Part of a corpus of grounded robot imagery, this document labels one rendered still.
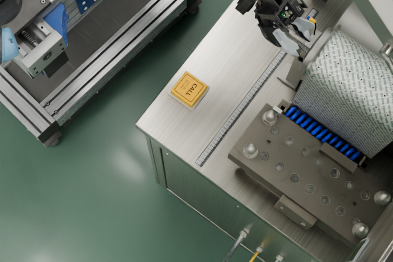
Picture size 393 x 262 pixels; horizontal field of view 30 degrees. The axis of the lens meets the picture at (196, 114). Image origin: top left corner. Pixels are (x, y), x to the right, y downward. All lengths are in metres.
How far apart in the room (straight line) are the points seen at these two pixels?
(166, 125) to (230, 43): 0.29
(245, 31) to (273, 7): 0.52
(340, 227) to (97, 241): 1.25
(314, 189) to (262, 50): 0.43
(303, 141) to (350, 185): 0.15
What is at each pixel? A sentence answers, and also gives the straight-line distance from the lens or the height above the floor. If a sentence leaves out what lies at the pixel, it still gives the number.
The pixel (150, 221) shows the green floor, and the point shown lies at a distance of 2.80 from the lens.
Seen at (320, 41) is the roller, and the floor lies 1.31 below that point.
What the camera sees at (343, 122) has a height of 1.13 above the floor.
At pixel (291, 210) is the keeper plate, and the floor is 1.01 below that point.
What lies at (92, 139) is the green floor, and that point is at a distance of 2.87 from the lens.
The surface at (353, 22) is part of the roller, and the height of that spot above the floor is 1.23.
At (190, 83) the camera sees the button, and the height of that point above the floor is 0.92.
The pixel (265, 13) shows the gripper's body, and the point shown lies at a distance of 1.52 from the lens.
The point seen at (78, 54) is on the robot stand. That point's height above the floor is 0.21.
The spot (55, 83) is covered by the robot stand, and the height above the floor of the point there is 0.21.
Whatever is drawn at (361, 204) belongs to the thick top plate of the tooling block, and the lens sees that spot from 1.81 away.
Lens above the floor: 2.78
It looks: 75 degrees down
